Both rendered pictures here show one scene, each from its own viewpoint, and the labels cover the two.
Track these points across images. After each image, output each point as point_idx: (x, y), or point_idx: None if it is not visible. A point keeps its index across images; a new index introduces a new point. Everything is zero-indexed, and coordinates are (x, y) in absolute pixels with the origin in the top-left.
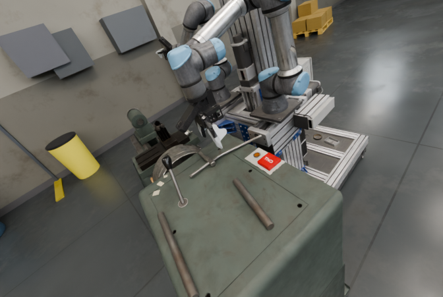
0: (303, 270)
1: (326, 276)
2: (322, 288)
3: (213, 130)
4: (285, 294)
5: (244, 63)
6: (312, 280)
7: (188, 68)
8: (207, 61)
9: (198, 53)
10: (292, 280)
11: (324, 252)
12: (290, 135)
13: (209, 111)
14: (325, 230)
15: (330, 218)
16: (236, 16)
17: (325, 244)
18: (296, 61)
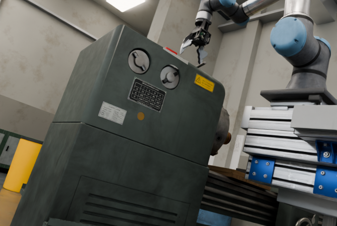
0: (90, 60)
1: (79, 102)
2: (73, 113)
3: (185, 38)
4: (83, 65)
5: None
6: (82, 82)
7: (201, 2)
8: (211, 0)
9: None
10: (88, 58)
11: (94, 63)
12: (288, 149)
13: (195, 30)
14: (104, 39)
15: (109, 32)
16: None
17: (98, 54)
18: (291, 7)
